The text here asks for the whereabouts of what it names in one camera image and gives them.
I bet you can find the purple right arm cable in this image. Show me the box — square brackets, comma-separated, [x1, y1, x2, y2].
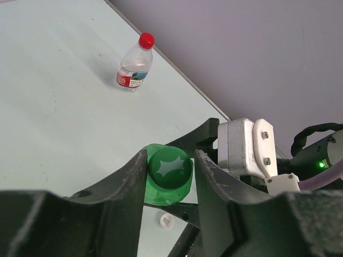
[297, 160, 343, 192]

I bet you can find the red bottle cap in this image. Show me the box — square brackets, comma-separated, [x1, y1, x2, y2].
[138, 33, 155, 50]

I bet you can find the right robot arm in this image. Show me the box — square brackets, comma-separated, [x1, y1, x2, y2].
[144, 118, 342, 256]

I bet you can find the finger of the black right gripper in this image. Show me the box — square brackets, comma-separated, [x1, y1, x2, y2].
[166, 118, 220, 161]
[144, 202, 201, 229]

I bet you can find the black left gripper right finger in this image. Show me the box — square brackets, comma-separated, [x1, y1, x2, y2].
[195, 150, 342, 256]

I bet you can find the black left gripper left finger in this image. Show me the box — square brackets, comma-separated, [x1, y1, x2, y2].
[1, 150, 147, 256]

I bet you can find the white bottle cap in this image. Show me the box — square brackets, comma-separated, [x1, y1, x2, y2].
[159, 213, 175, 229]

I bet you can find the clear bottle with red label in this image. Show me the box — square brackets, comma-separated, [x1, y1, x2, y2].
[116, 43, 153, 91]

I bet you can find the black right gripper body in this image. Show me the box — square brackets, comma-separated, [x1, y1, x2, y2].
[168, 224, 204, 257]

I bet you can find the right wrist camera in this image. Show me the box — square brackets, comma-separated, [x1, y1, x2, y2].
[218, 118, 300, 195]

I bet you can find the green plastic bottle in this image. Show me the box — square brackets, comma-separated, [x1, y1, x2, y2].
[144, 143, 193, 206]

